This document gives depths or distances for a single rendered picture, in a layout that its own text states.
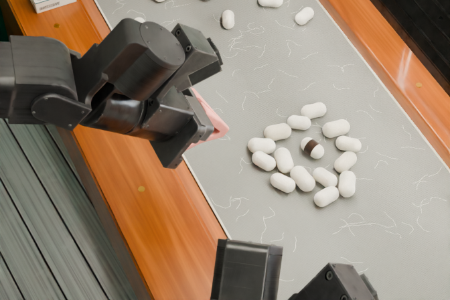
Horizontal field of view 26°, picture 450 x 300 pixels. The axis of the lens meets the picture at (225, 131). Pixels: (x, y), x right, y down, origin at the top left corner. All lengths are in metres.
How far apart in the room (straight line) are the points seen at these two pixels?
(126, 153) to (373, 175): 0.31
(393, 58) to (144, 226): 0.43
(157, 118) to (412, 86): 0.43
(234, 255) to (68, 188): 0.56
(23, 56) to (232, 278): 0.31
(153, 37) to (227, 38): 0.44
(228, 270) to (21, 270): 0.51
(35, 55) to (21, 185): 0.41
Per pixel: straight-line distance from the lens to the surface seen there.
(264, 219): 1.20
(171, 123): 1.03
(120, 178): 1.21
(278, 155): 1.24
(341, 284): 0.82
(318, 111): 1.29
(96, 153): 1.24
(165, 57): 0.95
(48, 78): 0.95
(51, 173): 1.35
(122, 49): 0.94
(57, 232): 1.29
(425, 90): 1.32
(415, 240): 1.21
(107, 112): 0.99
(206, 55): 1.00
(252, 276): 0.80
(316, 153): 1.25
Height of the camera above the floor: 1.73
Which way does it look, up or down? 51 degrees down
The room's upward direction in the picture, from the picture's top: straight up
